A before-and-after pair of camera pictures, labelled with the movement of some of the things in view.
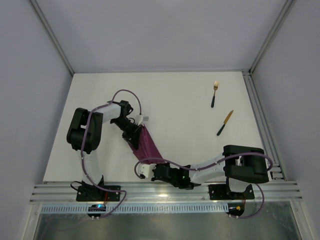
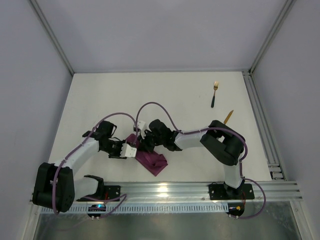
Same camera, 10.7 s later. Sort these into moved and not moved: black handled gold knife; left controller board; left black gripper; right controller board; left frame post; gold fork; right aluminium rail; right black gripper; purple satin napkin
Moved: right black gripper; purple satin napkin; left black gripper
Not moved: right aluminium rail; left frame post; left controller board; black handled gold knife; right controller board; gold fork
